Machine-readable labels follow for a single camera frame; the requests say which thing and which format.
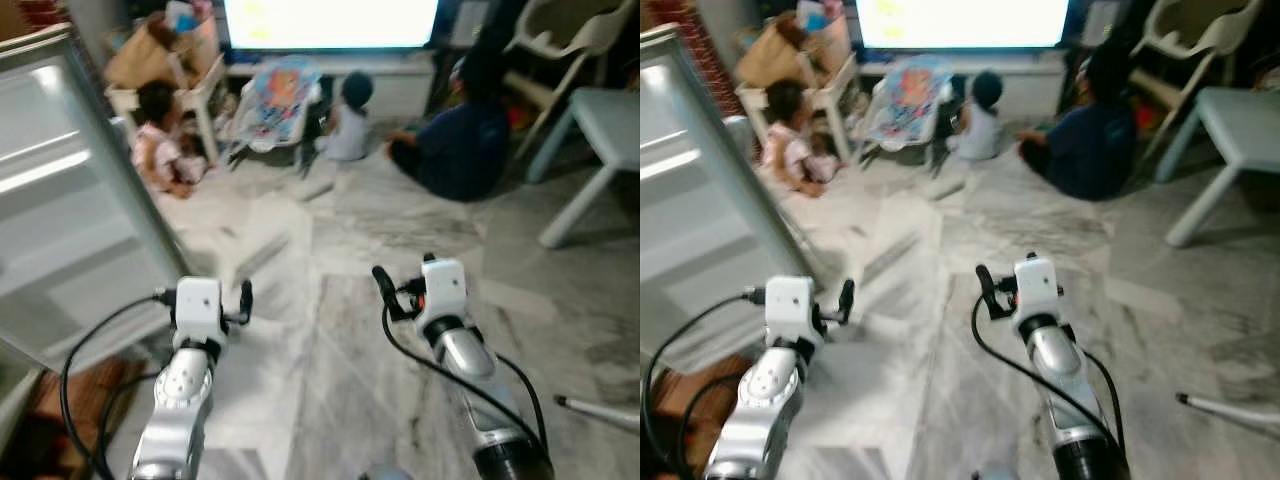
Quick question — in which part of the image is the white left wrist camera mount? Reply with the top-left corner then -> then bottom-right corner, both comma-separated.
765,277 -> 821,346
172,277 -> 226,346

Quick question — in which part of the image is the white television cabinet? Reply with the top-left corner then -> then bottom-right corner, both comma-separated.
855,48 -> 1066,121
225,50 -> 441,121

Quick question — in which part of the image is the grey fridge door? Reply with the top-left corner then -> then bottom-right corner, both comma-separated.
640,25 -> 826,376
0,25 -> 196,376

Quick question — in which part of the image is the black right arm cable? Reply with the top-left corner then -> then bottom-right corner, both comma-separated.
970,300 -> 1129,461
380,305 -> 551,461

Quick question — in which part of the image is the toddler in pink dress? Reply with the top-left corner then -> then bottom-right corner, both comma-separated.
762,80 -> 841,198
133,80 -> 206,199

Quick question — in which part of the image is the large flat television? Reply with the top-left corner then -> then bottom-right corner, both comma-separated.
855,0 -> 1071,49
220,0 -> 441,51

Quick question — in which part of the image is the beige plastic high chair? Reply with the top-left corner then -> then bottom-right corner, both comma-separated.
505,0 -> 636,151
1135,0 -> 1266,161

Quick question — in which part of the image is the person in navy shirt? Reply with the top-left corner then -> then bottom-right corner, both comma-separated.
385,45 -> 513,203
1018,40 -> 1141,201

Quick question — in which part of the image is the white shelf cart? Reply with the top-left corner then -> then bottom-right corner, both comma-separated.
735,15 -> 861,166
105,15 -> 229,166

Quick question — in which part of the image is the brown paper bag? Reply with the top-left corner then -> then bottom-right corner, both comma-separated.
105,15 -> 196,91
735,20 -> 826,89

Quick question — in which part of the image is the toddler in pale blue clothes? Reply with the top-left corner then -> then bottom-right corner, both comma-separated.
318,72 -> 376,163
945,70 -> 1006,163

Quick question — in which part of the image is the pale blue plastic table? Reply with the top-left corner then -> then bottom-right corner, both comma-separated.
1160,87 -> 1280,249
525,88 -> 641,249

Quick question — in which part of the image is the colourful baby bouncer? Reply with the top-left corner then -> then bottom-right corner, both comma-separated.
225,57 -> 323,171
860,55 -> 956,166

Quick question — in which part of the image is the white pole with black tip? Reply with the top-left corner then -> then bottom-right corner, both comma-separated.
555,395 -> 641,433
1175,392 -> 1280,441

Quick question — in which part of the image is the white speaker box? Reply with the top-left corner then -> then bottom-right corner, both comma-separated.
1085,0 -> 1121,46
450,0 -> 491,46

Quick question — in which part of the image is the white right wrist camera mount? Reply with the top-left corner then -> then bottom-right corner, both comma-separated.
415,258 -> 469,336
1012,257 -> 1063,331

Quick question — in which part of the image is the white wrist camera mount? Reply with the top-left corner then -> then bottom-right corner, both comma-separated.
172,277 -> 226,346
1012,257 -> 1063,331
415,258 -> 469,336
765,277 -> 821,346

